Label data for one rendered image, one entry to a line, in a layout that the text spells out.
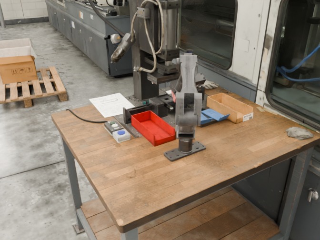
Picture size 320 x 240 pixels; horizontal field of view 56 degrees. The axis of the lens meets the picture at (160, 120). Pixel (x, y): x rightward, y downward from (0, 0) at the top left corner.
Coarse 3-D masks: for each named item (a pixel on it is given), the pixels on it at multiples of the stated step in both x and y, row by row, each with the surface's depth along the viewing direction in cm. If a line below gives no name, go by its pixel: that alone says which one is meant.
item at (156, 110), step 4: (172, 104) 170; (156, 108) 166; (160, 108) 166; (164, 108) 168; (184, 108) 175; (156, 112) 168; (160, 112) 167; (164, 112) 169; (160, 116) 169; (164, 116) 170
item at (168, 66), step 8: (152, 56) 178; (152, 64) 170; (160, 64) 164; (168, 64) 161; (152, 72) 165; (160, 72) 163; (168, 72) 158; (176, 72) 164; (152, 80) 161; (160, 80) 159; (168, 80) 161
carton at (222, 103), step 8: (208, 96) 178; (216, 96) 181; (224, 96) 182; (208, 104) 179; (216, 104) 172; (224, 104) 183; (232, 104) 177; (240, 104) 171; (224, 112) 168; (232, 112) 162; (240, 112) 173; (248, 112) 168; (232, 120) 163; (240, 120) 163
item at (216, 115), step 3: (201, 111) 170; (204, 111) 170; (207, 111) 170; (210, 111) 170; (213, 111) 170; (216, 111) 170; (207, 114) 167; (210, 114) 167; (213, 114) 167; (216, 114) 167; (219, 114) 167; (228, 114) 161; (213, 117) 164; (216, 117) 164; (219, 117) 164; (222, 117) 159; (225, 117) 162; (219, 120) 161
